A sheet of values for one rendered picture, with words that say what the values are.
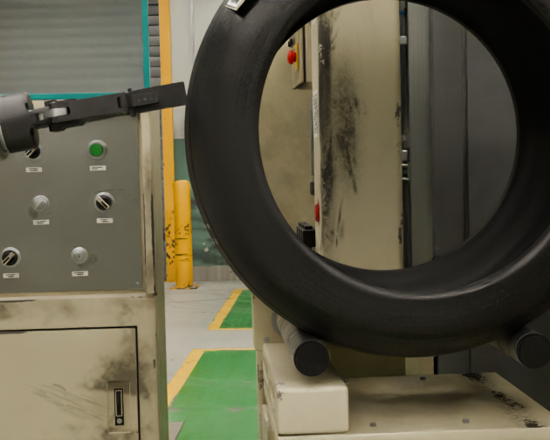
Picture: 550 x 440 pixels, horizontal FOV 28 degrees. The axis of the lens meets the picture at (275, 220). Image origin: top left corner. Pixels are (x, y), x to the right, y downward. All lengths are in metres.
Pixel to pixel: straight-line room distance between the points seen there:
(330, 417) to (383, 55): 0.62
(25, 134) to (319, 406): 0.50
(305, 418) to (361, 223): 0.45
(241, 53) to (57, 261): 0.91
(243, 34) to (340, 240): 0.50
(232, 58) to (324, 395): 0.43
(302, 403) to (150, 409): 0.77
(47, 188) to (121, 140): 0.17
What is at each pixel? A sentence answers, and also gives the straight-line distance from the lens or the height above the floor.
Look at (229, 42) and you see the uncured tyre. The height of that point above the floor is 1.29.
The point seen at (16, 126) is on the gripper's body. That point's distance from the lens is 1.42.
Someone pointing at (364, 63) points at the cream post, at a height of 1.29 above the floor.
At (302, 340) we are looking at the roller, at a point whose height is 0.92.
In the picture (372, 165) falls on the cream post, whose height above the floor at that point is 1.13.
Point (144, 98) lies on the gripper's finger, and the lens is 1.42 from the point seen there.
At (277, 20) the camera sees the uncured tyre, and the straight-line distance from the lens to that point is 1.32.
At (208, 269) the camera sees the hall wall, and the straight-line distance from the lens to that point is 10.73.
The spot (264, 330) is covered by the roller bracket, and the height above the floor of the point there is 0.88.
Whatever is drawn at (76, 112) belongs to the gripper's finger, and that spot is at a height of 1.21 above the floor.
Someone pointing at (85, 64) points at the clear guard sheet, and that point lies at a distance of 2.10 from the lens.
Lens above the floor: 1.14
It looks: 3 degrees down
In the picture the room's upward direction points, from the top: 1 degrees counter-clockwise
